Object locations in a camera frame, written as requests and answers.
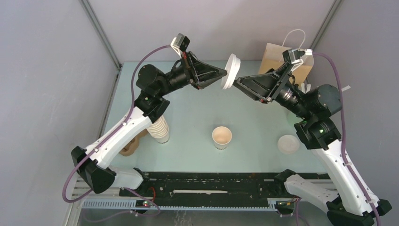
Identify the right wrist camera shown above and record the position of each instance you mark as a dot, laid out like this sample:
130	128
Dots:
294	57

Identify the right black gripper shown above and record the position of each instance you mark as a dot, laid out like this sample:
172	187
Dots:
272	82

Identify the brown paper bag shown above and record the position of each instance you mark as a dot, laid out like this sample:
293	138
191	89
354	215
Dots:
273	59

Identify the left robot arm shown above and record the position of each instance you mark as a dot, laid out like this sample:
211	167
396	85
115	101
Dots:
93	162

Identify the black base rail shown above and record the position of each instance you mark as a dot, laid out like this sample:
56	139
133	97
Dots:
213	190

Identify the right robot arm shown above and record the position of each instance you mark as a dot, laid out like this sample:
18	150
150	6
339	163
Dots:
352	203

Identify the stack of white lids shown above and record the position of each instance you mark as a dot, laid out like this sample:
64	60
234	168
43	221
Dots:
288	144

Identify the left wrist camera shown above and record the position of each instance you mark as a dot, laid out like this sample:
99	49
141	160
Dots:
180	43

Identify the single white paper cup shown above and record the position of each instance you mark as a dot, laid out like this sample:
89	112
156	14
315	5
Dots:
221	136

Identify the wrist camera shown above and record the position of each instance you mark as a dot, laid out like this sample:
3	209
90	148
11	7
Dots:
180	43
294	57

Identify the brown pulp cup carrier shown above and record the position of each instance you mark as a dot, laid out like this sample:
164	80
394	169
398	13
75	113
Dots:
130	148

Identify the green straw holder cup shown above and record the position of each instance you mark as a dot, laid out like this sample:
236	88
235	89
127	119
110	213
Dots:
293	119

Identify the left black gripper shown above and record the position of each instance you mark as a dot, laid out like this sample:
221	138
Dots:
201	74

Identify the stack of white paper cups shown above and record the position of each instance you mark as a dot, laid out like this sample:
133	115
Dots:
159	130

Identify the white plastic cup lid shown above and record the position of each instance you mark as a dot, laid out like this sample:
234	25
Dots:
232	67

